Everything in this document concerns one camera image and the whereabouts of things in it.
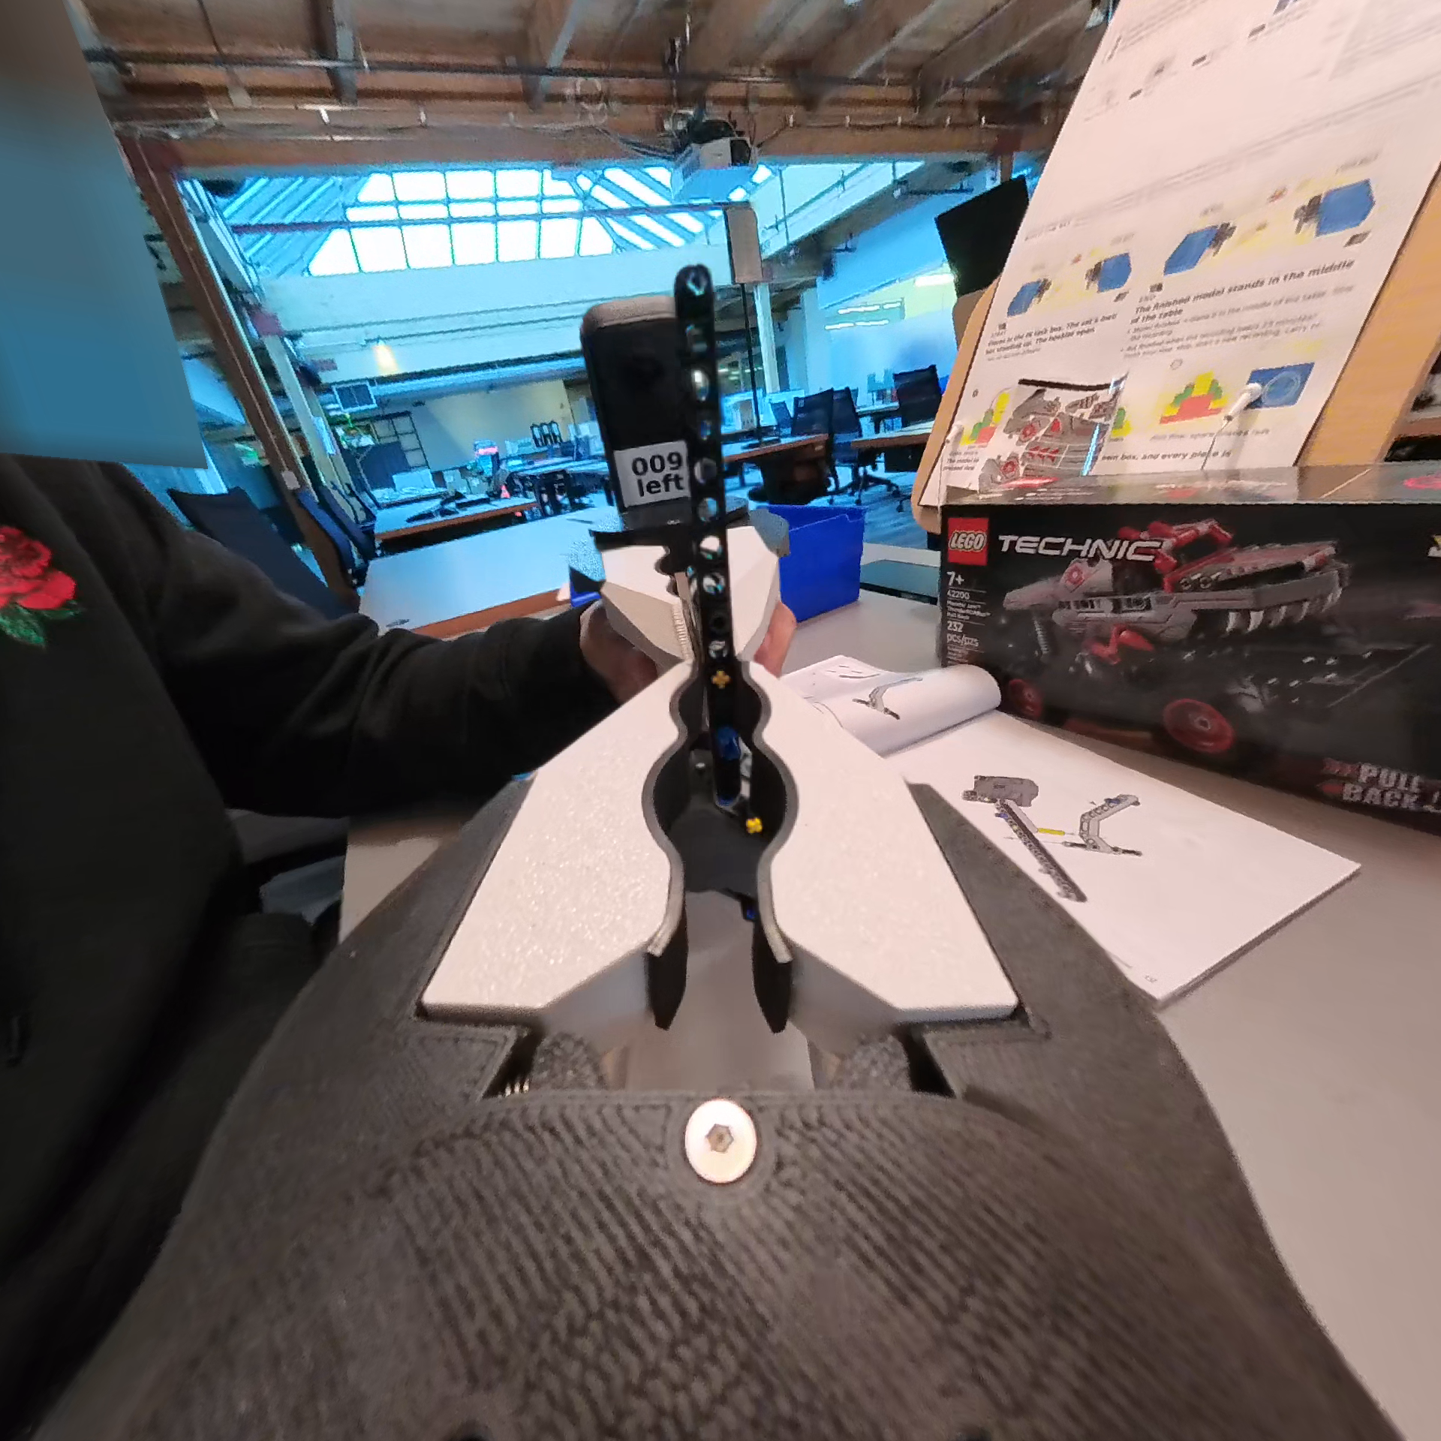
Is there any person's left hand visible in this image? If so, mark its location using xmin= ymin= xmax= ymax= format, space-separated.
xmin=576 ymin=600 xmax=799 ymax=701

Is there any sign on pole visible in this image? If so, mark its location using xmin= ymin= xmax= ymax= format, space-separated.
xmin=723 ymin=206 xmax=778 ymax=339

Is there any ceiling projector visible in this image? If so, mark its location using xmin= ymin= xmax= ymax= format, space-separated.
xmin=672 ymin=110 xmax=756 ymax=202

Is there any printed instruction poster board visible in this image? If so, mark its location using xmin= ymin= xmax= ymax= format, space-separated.
xmin=912 ymin=168 xmax=1441 ymax=535

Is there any black toy set box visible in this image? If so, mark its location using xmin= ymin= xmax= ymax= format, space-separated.
xmin=936 ymin=461 xmax=1441 ymax=835

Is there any blue plastic bin with tag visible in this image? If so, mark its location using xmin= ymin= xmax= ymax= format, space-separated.
xmin=764 ymin=502 xmax=867 ymax=624

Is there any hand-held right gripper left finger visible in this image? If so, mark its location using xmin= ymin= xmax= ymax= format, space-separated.
xmin=416 ymin=660 xmax=699 ymax=1091

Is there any printed instruction sheet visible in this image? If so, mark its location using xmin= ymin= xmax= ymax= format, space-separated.
xmin=917 ymin=0 xmax=1441 ymax=508

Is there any long black toy beam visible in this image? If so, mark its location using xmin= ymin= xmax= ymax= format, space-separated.
xmin=672 ymin=262 xmax=752 ymax=811

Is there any dark blue office chair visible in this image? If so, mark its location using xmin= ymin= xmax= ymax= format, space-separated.
xmin=167 ymin=484 xmax=378 ymax=621

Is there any white instruction booklet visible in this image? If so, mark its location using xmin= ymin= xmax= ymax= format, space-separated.
xmin=781 ymin=655 xmax=1361 ymax=1007

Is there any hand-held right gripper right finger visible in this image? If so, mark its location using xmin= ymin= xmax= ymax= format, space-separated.
xmin=744 ymin=662 xmax=1023 ymax=1091

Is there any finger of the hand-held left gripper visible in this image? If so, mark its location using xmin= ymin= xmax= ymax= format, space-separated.
xmin=733 ymin=549 xmax=780 ymax=667
xmin=600 ymin=566 xmax=691 ymax=679

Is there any person's body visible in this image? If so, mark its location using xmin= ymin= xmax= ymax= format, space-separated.
xmin=0 ymin=456 xmax=349 ymax=1430

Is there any person's left forearm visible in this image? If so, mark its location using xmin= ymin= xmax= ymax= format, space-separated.
xmin=224 ymin=602 xmax=613 ymax=816

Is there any black monitor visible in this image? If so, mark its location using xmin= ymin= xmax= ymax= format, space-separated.
xmin=934 ymin=178 xmax=1030 ymax=317

